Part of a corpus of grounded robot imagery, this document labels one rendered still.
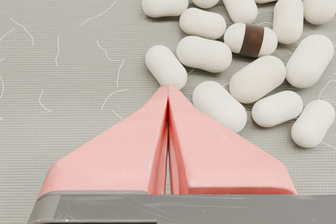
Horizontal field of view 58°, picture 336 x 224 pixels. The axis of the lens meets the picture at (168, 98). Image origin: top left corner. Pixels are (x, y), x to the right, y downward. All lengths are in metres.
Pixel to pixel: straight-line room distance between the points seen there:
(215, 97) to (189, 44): 0.04
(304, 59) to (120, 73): 0.12
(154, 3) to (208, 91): 0.07
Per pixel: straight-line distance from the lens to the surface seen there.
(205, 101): 0.18
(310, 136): 0.20
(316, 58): 0.21
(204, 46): 0.19
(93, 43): 0.22
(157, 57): 0.19
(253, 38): 0.20
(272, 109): 0.19
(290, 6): 0.22
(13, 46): 0.24
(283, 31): 0.21
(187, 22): 0.20
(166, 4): 0.21
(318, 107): 0.20
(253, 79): 0.19
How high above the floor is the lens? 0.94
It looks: 77 degrees down
